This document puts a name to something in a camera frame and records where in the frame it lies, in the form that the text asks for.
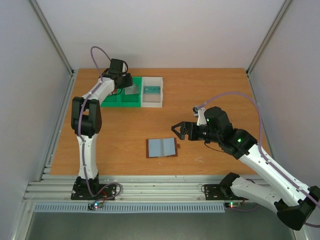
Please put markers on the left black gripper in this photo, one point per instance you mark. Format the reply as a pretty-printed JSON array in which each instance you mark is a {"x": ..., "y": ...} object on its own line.
[{"x": 130, "y": 81}]

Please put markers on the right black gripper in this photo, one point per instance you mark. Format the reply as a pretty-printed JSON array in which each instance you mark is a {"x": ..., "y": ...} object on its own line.
[{"x": 186, "y": 130}]

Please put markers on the brown leather card holder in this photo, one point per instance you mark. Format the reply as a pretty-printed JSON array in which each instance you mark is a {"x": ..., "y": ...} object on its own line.
[{"x": 162, "y": 148}]

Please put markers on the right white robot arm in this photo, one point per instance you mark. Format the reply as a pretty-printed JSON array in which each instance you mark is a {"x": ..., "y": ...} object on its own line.
[{"x": 292, "y": 200}]

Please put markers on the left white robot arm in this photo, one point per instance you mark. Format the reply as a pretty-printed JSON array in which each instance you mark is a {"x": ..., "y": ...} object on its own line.
[{"x": 86, "y": 121}]

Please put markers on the teal card in bin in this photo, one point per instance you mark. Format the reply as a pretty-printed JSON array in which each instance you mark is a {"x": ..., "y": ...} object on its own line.
[{"x": 151, "y": 89}]

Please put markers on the green two-compartment bin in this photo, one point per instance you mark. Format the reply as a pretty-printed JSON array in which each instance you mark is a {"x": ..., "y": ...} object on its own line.
[{"x": 124, "y": 99}]

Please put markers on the white translucent bin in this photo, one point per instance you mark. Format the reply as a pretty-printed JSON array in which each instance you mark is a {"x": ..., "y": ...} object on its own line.
[{"x": 152, "y": 100}]

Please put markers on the right green circuit board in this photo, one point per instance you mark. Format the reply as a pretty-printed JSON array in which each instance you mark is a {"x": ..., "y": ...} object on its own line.
[{"x": 233, "y": 205}]

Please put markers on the green circuit board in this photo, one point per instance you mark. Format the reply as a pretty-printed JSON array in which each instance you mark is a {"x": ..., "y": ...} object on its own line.
[
  {"x": 233, "y": 205},
  {"x": 95, "y": 206}
]

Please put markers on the left green circuit board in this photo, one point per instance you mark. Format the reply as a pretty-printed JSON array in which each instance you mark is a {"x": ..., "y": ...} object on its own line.
[{"x": 95, "y": 206}]

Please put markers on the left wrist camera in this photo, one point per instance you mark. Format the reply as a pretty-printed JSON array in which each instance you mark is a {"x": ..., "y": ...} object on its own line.
[{"x": 124, "y": 68}]

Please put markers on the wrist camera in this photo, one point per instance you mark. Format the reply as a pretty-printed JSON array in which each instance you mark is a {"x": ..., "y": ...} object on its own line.
[
  {"x": 124, "y": 68},
  {"x": 199, "y": 113}
]

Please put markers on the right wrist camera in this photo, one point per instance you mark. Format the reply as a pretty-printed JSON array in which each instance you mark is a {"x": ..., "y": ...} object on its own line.
[{"x": 199, "y": 113}]

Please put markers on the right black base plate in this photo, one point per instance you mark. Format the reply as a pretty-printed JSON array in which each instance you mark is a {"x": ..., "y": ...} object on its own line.
[{"x": 212, "y": 192}]

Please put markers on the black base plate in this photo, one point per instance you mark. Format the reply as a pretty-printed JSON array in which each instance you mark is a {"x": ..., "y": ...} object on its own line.
[
  {"x": 93, "y": 190},
  {"x": 212, "y": 192}
]

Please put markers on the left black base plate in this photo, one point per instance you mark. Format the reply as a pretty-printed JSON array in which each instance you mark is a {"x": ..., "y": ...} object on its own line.
[{"x": 93, "y": 190}]

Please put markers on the aluminium rail frame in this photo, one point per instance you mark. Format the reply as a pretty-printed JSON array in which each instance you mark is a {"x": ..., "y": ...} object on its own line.
[{"x": 136, "y": 188}]

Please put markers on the grey slotted cable duct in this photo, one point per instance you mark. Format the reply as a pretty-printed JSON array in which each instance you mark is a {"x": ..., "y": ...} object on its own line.
[{"x": 129, "y": 208}]

